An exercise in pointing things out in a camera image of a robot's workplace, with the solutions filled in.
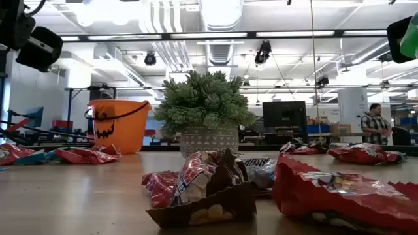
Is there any brown cardboard box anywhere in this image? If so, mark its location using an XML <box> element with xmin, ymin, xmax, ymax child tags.
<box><xmin>329</xmin><ymin>123</ymin><xmax>353</xmax><ymax>134</ymax></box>

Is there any white building column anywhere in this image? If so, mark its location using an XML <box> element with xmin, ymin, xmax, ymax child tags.
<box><xmin>338</xmin><ymin>87</ymin><xmax>370</xmax><ymax>144</ymax></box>

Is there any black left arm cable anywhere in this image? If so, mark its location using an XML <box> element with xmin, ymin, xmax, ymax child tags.
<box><xmin>0</xmin><ymin>119</ymin><xmax>95</xmax><ymax>142</ymax></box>

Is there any brown PayDay candy bar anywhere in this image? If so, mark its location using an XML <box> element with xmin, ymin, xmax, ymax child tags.
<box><xmin>146</xmin><ymin>148</ymin><xmax>258</xmax><ymax>228</ymax></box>
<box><xmin>290</xmin><ymin>137</ymin><xmax>311</xmax><ymax>148</ymax></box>

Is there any black computer monitor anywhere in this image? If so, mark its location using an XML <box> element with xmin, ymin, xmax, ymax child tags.
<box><xmin>262</xmin><ymin>100</ymin><xmax>308</xmax><ymax>129</ymax></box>

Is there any orange pumpkin face bucket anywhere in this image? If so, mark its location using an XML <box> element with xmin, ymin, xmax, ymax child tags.
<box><xmin>84</xmin><ymin>99</ymin><xmax>153</xmax><ymax>155</ymax></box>

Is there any green plastic bucket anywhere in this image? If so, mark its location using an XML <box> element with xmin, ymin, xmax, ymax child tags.
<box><xmin>399</xmin><ymin>11</ymin><xmax>418</xmax><ymax>60</ymax></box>

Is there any silver ventilation duct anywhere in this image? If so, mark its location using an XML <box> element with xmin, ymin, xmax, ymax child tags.
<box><xmin>198</xmin><ymin>0</ymin><xmax>245</xmax><ymax>66</ymax></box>

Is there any red storage bin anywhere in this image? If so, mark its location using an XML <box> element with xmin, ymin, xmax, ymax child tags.
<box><xmin>52</xmin><ymin>119</ymin><xmax>74</xmax><ymax>130</ymax></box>

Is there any black metal table frame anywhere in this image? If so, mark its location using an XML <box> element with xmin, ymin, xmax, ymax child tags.
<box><xmin>0</xmin><ymin>142</ymin><xmax>418</xmax><ymax>157</ymax></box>

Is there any person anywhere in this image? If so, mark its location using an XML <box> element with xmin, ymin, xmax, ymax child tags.
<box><xmin>360</xmin><ymin>103</ymin><xmax>393</xmax><ymax>146</ymax></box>

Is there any black overhead light beam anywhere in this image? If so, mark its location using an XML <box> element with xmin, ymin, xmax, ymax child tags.
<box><xmin>58</xmin><ymin>29</ymin><xmax>388</xmax><ymax>42</ymax></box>

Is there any blue lit background monitor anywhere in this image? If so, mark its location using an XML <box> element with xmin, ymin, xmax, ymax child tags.
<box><xmin>25</xmin><ymin>106</ymin><xmax>45</xmax><ymax>129</ymax></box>

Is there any green plant in grey pot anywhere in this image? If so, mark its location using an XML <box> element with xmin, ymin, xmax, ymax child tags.
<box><xmin>152</xmin><ymin>70</ymin><xmax>257</xmax><ymax>160</ymax></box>

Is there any thin hanging cord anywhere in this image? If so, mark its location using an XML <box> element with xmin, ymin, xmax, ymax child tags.
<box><xmin>309</xmin><ymin>0</ymin><xmax>323</xmax><ymax>146</ymax></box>

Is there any wooden background table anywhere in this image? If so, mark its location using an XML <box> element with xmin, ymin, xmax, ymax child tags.
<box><xmin>306</xmin><ymin>131</ymin><xmax>372</xmax><ymax>138</ymax></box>

